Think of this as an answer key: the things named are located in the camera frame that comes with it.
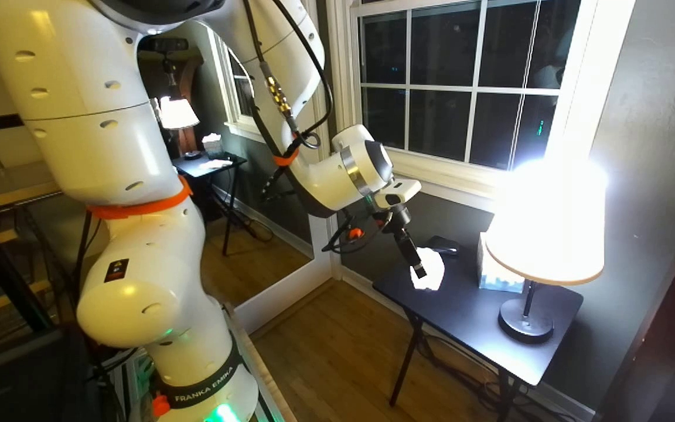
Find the black folding side table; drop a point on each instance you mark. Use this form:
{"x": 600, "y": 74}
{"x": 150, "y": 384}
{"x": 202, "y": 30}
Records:
{"x": 462, "y": 313}

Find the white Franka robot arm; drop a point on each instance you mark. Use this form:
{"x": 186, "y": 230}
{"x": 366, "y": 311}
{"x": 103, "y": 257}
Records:
{"x": 103, "y": 119}

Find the small black object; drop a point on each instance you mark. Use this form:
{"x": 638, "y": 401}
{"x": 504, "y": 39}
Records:
{"x": 447, "y": 249}

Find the white crumpled paper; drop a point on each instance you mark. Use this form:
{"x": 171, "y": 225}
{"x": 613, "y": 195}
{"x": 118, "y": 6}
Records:
{"x": 435, "y": 277}

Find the white shade table lamp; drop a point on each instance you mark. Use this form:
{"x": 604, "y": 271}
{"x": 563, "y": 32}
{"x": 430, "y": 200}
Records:
{"x": 550, "y": 225}

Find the patterned tissue box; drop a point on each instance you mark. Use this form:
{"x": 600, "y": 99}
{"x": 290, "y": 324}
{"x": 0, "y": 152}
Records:
{"x": 493, "y": 277}

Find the white framed window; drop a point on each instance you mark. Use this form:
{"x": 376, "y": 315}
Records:
{"x": 595, "y": 79}

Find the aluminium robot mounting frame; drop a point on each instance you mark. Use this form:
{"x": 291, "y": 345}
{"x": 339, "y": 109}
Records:
{"x": 123, "y": 384}

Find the dark wooden headboard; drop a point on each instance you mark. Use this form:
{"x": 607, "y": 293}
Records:
{"x": 667, "y": 352}

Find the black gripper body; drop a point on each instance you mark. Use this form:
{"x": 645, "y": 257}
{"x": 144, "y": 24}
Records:
{"x": 397, "y": 225}

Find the white framed leaning mirror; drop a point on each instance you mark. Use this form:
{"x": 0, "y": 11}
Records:
{"x": 274, "y": 303}

